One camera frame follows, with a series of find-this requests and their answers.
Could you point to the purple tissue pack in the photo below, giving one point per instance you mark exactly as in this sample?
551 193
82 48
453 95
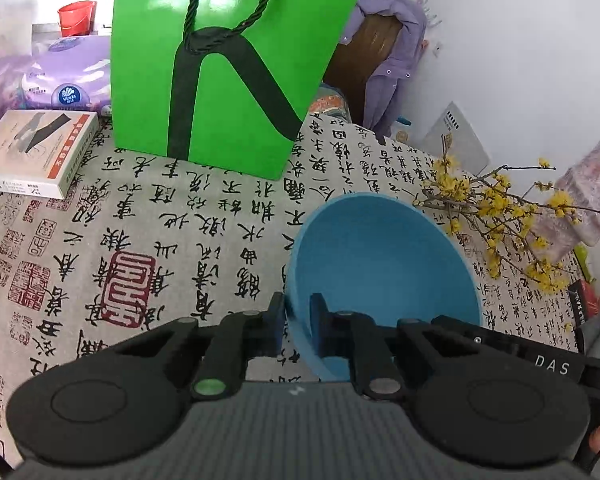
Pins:
75 75
0 90

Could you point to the white cardboard box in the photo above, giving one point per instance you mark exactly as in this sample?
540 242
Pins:
40 160

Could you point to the green paper bag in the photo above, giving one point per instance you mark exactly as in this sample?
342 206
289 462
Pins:
145 85

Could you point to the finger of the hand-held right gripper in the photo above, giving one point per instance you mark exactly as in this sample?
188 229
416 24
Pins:
455 327

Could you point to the red bucket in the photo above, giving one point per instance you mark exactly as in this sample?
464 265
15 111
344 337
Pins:
77 17

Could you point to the yellow flower branch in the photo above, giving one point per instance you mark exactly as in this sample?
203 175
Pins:
490 205

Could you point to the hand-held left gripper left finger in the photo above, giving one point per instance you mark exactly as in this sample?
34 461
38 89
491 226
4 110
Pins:
278 322

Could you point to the calligraphy printed tablecloth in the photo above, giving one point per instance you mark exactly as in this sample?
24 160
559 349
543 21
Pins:
155 240

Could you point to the colourful printed bag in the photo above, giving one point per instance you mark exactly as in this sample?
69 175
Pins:
330 105

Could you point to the yellow-green plastic bag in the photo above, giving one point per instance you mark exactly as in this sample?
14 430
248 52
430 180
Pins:
584 260

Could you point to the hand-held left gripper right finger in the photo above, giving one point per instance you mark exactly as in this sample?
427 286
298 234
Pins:
317 322

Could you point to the white booklet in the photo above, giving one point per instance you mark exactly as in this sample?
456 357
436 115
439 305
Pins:
460 135

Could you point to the wooden chair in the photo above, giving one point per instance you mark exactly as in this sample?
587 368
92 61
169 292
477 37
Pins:
360 60

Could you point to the small blue bowl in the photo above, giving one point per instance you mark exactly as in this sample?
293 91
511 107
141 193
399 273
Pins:
380 260

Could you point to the purple jacket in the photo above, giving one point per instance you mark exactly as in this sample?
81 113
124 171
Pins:
395 70

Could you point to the red box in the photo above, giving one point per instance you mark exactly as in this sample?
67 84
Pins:
582 297

